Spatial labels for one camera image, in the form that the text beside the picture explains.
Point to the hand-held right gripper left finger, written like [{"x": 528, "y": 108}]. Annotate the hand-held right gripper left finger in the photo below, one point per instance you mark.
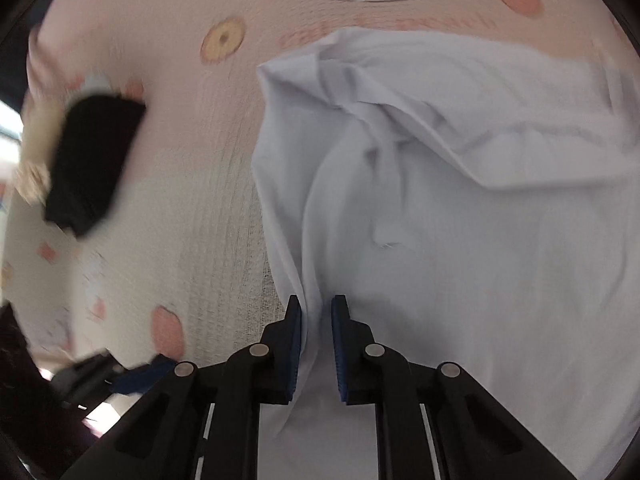
[{"x": 295, "y": 345}]

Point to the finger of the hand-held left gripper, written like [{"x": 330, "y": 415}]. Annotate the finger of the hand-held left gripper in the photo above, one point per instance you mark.
[
  {"x": 142, "y": 375},
  {"x": 85, "y": 377}
]

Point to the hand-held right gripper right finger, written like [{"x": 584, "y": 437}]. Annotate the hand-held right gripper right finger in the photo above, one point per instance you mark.
[{"x": 340, "y": 345}]

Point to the white shirt with navy trim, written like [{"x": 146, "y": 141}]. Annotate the white shirt with navy trim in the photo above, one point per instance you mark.
[{"x": 450, "y": 235}]

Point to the cream folded garment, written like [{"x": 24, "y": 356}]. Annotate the cream folded garment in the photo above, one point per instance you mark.
[{"x": 32, "y": 175}]

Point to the black folded garment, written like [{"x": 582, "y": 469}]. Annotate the black folded garment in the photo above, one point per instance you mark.
[{"x": 90, "y": 160}]

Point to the pink and cream printed blanket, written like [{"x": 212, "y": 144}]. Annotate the pink and cream printed blanket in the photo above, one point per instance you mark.
[{"x": 200, "y": 135}]

